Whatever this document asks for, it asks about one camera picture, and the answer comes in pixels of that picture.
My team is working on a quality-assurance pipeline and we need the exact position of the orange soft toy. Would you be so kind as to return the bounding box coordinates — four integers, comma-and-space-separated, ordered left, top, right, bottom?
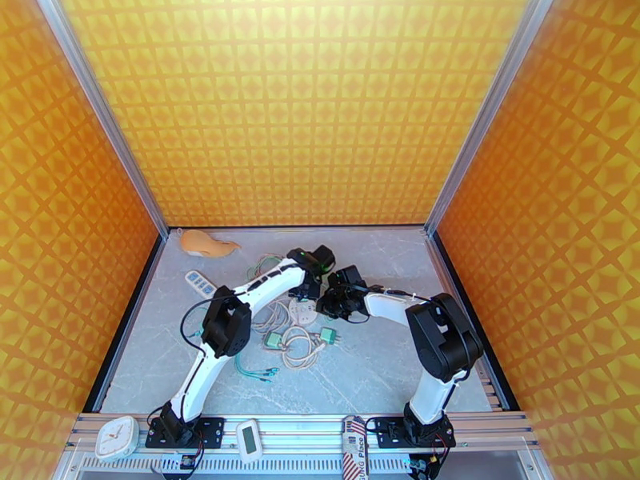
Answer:
179, 229, 242, 260

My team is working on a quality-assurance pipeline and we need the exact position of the small circuit board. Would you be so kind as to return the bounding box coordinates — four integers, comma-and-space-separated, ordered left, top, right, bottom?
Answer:
161, 453, 199, 480
407, 455, 444, 480

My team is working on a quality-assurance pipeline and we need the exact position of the oval white power socket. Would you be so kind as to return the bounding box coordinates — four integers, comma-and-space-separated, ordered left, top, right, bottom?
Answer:
288, 298, 318, 327

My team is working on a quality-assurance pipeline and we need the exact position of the white square clock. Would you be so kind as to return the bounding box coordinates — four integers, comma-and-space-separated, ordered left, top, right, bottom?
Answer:
94, 415, 140, 462

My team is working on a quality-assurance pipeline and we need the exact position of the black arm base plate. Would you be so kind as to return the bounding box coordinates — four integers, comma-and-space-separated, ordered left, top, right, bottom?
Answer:
145, 417, 226, 450
374, 417, 457, 450

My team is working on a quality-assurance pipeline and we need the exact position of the perforated metal panel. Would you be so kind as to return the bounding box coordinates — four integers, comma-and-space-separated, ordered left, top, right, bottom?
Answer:
52, 450, 551, 480

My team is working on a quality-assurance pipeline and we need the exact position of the beige charging cable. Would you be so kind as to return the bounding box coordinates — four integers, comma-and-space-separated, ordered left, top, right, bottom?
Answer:
279, 326, 323, 371

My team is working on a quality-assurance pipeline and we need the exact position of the teal charging cable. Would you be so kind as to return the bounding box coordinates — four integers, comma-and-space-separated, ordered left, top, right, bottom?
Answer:
234, 353, 275, 384

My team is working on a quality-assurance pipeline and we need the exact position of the white digital timer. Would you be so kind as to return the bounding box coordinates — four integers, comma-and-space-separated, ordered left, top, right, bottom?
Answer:
234, 418, 263, 464

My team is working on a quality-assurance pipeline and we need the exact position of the aluminium front rail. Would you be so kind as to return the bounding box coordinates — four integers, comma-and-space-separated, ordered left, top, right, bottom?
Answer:
63, 412, 540, 452

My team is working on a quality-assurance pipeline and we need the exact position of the aluminium frame post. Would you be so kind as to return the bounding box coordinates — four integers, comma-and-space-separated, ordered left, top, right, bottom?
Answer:
423, 0, 558, 238
33, 0, 170, 241

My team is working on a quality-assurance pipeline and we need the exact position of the long white power strip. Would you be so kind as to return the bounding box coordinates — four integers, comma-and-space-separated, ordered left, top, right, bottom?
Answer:
185, 270, 218, 297

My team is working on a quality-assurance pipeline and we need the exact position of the pink charging cable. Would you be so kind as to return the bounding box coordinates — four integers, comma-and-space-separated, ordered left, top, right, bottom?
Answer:
252, 301, 291, 338

